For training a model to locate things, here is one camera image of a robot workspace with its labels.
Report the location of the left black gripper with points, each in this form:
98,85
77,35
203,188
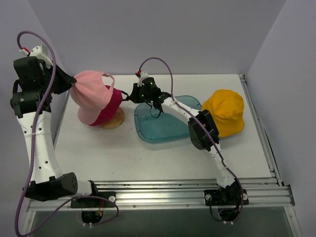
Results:
57,80

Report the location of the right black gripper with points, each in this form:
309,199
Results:
135,93

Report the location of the magenta baseball cap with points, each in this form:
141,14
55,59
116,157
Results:
109,111

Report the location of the pink baseball cap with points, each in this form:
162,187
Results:
92,92

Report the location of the yellow bucket hat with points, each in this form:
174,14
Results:
226,107

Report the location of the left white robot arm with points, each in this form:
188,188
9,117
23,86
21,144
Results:
31,98

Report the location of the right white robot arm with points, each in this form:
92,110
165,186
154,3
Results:
204,134

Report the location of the wooden head hat stand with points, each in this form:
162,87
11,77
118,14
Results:
116,121

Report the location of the teal plastic tray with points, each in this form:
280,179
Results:
154,126

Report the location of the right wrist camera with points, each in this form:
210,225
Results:
141,75

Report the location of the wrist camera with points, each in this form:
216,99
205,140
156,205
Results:
141,75
41,52

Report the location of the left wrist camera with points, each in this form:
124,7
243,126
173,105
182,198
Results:
41,52

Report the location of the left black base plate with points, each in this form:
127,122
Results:
105,202

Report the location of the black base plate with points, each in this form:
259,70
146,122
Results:
212,197
105,202

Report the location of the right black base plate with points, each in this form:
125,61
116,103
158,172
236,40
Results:
212,197

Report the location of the aluminium mounting rail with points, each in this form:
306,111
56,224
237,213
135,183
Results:
189,194

